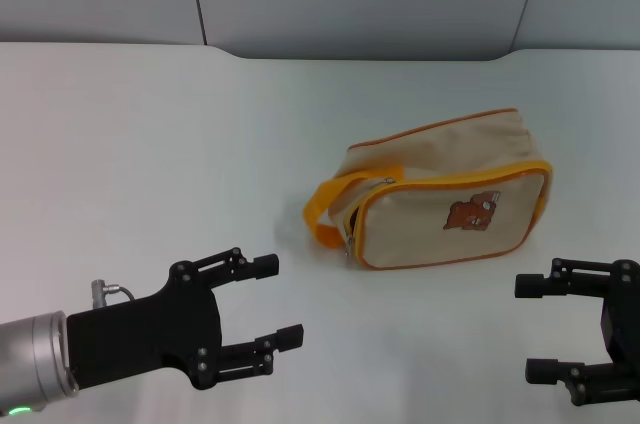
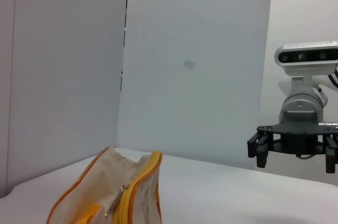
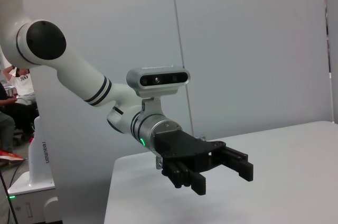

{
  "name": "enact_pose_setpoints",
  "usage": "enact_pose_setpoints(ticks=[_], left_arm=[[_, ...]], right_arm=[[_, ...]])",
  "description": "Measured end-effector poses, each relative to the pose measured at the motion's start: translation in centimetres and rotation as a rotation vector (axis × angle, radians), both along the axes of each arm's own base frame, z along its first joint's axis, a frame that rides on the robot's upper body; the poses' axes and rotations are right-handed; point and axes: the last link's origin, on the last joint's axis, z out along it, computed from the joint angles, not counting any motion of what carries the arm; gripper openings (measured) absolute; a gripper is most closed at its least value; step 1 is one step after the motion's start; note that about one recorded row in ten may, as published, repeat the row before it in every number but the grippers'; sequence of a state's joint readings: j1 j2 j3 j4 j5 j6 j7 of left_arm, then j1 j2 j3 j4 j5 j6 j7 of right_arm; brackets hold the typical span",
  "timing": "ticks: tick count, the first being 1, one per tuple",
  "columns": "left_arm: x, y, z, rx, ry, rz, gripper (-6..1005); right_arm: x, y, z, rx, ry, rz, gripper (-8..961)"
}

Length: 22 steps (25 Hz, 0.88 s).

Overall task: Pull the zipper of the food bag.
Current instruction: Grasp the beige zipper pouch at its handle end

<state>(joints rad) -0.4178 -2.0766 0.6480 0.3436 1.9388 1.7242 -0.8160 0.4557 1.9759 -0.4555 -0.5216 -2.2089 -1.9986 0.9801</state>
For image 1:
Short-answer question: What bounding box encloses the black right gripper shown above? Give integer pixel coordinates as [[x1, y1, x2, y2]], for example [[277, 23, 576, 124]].
[[514, 256, 640, 407]]

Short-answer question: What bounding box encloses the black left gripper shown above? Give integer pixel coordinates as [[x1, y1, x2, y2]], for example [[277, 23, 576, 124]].
[[65, 246, 305, 392]]

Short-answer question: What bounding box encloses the beige food bag orange trim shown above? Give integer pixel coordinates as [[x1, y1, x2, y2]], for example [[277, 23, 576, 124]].
[[303, 107, 554, 273]]

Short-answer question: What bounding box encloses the silver cable connector plug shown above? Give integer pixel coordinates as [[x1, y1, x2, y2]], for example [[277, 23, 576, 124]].
[[90, 279, 138, 307]]

